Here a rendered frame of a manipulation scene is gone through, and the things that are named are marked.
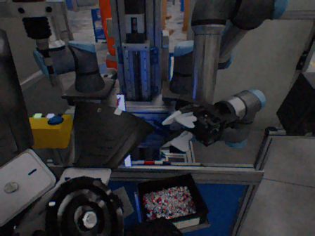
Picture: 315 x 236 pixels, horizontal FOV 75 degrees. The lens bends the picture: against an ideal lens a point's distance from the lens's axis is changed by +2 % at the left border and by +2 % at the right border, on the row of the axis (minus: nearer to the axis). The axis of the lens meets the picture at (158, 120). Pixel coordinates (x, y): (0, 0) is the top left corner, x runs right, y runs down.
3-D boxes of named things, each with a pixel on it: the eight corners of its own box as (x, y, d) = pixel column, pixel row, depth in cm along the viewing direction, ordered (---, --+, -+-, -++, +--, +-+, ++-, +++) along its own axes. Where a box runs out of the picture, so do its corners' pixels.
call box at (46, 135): (23, 151, 76) (12, 127, 70) (38, 134, 84) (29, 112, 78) (66, 152, 75) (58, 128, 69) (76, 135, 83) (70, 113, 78)
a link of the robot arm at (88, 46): (103, 69, 102) (98, 41, 95) (77, 75, 94) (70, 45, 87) (91, 63, 109) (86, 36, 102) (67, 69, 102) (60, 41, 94)
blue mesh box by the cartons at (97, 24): (95, 42, 667) (88, 8, 613) (111, 35, 770) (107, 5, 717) (119, 43, 649) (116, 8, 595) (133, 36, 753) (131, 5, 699)
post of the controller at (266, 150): (255, 171, 82) (269, 130, 71) (252, 165, 84) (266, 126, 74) (262, 171, 82) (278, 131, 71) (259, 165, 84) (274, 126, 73)
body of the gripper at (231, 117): (210, 126, 47) (242, 110, 52) (185, 107, 52) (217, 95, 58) (204, 149, 51) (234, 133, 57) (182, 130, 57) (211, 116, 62)
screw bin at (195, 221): (143, 239, 64) (142, 227, 60) (136, 194, 78) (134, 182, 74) (207, 224, 68) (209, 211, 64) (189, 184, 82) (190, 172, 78)
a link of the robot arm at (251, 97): (263, 116, 65) (271, 91, 60) (242, 127, 60) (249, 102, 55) (242, 106, 70) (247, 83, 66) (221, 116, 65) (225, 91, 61)
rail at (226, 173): (48, 179, 88) (43, 166, 84) (53, 172, 92) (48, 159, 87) (259, 185, 86) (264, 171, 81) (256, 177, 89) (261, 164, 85)
